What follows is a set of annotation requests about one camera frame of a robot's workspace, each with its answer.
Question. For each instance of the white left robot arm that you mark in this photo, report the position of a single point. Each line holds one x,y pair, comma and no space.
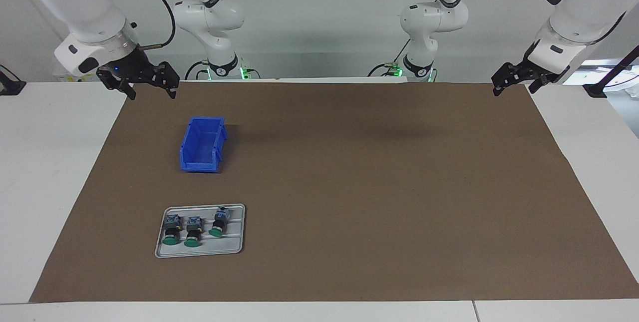
574,17

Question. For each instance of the green push button switch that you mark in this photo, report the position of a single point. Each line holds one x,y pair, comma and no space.
171,229
218,222
193,231

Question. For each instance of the blue plastic bin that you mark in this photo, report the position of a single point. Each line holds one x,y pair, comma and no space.
199,162

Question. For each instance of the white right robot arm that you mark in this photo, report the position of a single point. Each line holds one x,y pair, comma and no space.
85,7

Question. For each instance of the black table clamp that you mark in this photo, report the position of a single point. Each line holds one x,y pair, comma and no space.
10,86

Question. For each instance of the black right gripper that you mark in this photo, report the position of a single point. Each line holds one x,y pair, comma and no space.
130,67

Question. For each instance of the grey metal tray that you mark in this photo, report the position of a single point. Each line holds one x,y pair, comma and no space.
234,242

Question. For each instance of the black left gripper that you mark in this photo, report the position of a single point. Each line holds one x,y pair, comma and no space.
534,71

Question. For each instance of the brown table mat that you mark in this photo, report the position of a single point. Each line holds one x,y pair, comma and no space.
349,212

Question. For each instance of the black angled stand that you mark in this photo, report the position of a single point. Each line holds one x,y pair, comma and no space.
596,90

